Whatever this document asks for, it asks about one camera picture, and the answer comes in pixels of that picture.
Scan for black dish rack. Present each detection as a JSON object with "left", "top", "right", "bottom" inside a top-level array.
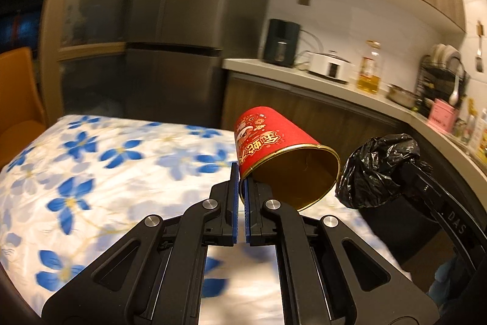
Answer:
[{"left": 416, "top": 43, "right": 470, "bottom": 112}]

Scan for steel bowl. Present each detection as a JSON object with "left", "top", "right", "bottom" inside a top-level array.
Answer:
[{"left": 386, "top": 84, "right": 419, "bottom": 109}]

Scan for cooking oil bottle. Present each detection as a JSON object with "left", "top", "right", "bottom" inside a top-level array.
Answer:
[{"left": 356, "top": 40, "right": 382, "bottom": 94}]

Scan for yellow dish soap bottle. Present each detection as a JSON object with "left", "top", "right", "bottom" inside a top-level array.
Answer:
[{"left": 469, "top": 111, "right": 487, "bottom": 154}]

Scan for black waste bin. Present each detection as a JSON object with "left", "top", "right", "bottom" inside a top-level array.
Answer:
[{"left": 358, "top": 192, "right": 463, "bottom": 267}]

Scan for orange chair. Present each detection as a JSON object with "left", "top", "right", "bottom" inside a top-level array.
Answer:
[{"left": 0, "top": 47, "right": 48, "bottom": 168}]

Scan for blue floral tablecloth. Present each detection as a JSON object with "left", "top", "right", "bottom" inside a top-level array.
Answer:
[{"left": 0, "top": 114, "right": 413, "bottom": 314}]

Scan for red paper cup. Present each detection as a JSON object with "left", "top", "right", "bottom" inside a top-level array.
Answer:
[{"left": 233, "top": 106, "right": 341, "bottom": 212}]

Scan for white electric cooker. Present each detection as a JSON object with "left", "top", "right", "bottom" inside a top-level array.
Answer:
[{"left": 307, "top": 51, "right": 351, "bottom": 84}]

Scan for kitchen counter with wooden cabinets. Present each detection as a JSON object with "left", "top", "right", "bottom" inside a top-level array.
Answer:
[{"left": 222, "top": 58, "right": 487, "bottom": 272}]

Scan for black air fryer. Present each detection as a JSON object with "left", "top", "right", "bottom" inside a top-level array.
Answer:
[{"left": 263, "top": 18, "right": 301, "bottom": 67}]

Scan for black plastic bag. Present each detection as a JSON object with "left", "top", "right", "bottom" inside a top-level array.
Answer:
[{"left": 335, "top": 133, "right": 432, "bottom": 209}]

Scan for pink utensil basket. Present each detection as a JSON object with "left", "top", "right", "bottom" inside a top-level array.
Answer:
[{"left": 430, "top": 98, "right": 460, "bottom": 131}]

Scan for person's right hand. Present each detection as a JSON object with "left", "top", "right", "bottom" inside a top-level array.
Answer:
[{"left": 428, "top": 256, "right": 470, "bottom": 308}]

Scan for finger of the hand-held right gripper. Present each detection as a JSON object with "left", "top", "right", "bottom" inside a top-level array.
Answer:
[{"left": 398, "top": 159, "right": 439, "bottom": 212}]

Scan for hanging spatula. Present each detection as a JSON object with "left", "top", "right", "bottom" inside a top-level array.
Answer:
[{"left": 475, "top": 20, "right": 485, "bottom": 73}]

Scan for grey refrigerator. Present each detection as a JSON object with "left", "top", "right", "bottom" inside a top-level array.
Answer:
[{"left": 124, "top": 0, "right": 276, "bottom": 128}]

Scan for white plates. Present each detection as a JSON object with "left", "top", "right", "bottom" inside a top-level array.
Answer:
[{"left": 430, "top": 43, "right": 461, "bottom": 63}]

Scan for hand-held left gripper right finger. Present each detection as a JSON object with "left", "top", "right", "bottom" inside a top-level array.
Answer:
[{"left": 245, "top": 176, "right": 440, "bottom": 325}]

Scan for blue ribbed barrel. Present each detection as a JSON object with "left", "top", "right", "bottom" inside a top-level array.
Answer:
[{"left": 0, "top": 11, "right": 40, "bottom": 51}]

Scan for wooden framed glass door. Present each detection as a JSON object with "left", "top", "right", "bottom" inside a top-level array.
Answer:
[{"left": 40, "top": 0, "right": 151, "bottom": 116}]

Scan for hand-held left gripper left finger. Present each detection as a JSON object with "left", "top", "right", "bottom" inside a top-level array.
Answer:
[{"left": 41, "top": 162, "right": 240, "bottom": 325}]

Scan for white spoon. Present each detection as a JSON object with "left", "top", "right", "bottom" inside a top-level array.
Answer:
[{"left": 449, "top": 62, "right": 465, "bottom": 105}]

